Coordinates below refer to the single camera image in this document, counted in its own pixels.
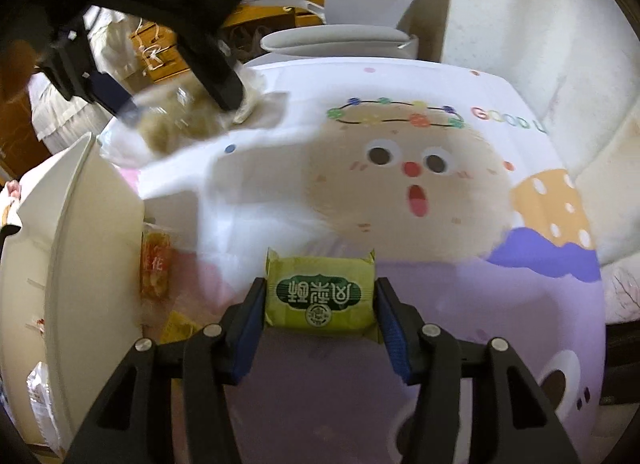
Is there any green snack packet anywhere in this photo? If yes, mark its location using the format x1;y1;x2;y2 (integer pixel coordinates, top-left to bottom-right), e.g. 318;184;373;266
264;248;378;332

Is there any clear packet brown snack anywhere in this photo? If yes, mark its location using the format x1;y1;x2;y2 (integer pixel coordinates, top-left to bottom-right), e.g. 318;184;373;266
97;66;291;167

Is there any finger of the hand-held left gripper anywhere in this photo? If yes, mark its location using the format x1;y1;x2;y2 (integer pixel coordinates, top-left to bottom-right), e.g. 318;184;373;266
37;18;138;119
172;26;246;112

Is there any small orange yellow packet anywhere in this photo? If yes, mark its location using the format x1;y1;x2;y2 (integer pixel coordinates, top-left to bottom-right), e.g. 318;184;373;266
140;229;174;301

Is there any white lace cloth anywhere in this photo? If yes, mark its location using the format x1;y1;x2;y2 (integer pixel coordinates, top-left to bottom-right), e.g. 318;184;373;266
27;8;137;155

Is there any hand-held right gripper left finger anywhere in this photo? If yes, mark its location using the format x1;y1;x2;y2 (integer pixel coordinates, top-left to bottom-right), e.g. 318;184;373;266
62;276;268;464

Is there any cartoon printed table cover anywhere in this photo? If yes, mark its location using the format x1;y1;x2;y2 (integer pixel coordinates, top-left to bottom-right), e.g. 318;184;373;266
97;56;608;464

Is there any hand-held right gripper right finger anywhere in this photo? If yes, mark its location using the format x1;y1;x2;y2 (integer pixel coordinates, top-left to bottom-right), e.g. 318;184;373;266
375;276;581;464

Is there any wooden desk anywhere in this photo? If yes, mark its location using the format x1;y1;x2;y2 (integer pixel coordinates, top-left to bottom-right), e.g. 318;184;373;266
127;0;336;84

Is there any yellow snack packet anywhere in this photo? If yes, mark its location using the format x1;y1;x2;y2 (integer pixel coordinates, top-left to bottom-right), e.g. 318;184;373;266
159;311;203;345

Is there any dark furniture base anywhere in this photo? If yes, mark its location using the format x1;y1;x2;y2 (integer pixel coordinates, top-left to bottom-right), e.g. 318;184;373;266
600;314;640;410

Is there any white plastic bin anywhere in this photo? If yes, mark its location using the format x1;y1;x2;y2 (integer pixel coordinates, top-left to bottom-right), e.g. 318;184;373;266
0;131;147;452

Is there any white cable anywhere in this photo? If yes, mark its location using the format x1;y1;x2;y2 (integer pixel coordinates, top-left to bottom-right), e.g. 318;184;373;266
132;26;167;75

